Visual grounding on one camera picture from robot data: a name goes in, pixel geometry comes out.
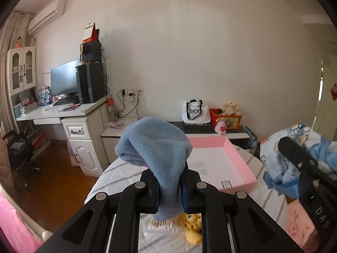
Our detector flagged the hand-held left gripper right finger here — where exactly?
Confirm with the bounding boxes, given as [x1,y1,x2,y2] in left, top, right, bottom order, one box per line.
[181,159,303,253]

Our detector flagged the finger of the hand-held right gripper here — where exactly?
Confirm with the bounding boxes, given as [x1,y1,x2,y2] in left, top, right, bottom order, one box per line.
[278,136,337,187]

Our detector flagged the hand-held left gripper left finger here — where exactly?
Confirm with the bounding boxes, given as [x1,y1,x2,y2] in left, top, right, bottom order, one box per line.
[34,167,161,253]

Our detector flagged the blue cartoon print cloth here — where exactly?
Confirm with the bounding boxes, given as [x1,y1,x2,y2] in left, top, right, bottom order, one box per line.
[259,124,337,200]

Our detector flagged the yellow knitted toy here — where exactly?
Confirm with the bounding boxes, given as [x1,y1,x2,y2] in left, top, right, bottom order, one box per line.
[182,213,203,244]

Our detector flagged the pink box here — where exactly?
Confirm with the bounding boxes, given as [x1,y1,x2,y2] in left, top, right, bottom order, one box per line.
[186,135,257,192]

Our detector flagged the blue fleece towel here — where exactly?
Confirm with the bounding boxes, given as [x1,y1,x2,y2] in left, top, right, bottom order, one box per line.
[115,116,194,232]

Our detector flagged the pink floral blanket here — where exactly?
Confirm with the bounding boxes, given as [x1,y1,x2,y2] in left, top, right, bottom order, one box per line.
[286,198,327,253]

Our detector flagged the black white low cabinet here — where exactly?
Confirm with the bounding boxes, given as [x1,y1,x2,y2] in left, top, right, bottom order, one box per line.
[101,118,250,164]

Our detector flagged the red storage box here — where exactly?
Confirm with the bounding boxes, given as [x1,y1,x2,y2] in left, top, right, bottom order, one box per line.
[209,108,243,130]

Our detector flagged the pink white small toy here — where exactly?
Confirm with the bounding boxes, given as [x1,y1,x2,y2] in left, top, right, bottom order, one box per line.
[214,118,227,135]

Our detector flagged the beige plush toy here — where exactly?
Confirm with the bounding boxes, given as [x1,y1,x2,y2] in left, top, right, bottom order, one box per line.
[220,103,241,116]

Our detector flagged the white tote bag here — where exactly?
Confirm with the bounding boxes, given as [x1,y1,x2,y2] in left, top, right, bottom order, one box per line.
[182,100,211,125]

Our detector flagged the white desk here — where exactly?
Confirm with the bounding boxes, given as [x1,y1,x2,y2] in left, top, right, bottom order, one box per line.
[16,99,111,177]

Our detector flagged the orange storage bin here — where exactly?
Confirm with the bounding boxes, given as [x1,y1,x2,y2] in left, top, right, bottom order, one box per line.
[32,134,50,151]

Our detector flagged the black keyboard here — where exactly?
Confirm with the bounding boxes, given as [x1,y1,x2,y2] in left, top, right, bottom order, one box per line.
[54,97,79,106]

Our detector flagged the black computer tower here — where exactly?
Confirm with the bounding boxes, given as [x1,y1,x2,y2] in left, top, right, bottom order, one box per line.
[76,62,106,104]

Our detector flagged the black office chair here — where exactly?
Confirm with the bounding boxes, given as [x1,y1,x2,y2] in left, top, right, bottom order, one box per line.
[2,130,43,190]

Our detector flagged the pink cloth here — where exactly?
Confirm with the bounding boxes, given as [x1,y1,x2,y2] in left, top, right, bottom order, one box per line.
[0,190,43,251]

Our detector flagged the black computer monitor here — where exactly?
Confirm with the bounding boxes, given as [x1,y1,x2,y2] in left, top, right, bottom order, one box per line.
[50,59,81,98]

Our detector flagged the blue white cartons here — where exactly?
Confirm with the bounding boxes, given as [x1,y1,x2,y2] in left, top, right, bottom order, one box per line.
[37,86,51,105]

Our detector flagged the stack of books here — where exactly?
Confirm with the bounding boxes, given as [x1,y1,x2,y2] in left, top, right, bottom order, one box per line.
[13,102,40,118]

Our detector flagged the black speaker box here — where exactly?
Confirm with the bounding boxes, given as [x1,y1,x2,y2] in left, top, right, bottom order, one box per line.
[80,42,103,64]

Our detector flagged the white red desk calendar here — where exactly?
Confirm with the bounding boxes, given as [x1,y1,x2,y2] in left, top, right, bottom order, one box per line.
[83,22,100,43]

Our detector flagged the white hutch cabinet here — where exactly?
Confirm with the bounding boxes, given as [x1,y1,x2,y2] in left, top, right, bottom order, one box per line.
[6,46,37,95]

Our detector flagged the white air conditioner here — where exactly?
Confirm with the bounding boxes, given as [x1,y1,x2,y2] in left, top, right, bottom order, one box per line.
[28,0,66,35]

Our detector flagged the black power cables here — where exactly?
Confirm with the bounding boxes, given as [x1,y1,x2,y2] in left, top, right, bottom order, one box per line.
[116,91,140,120]

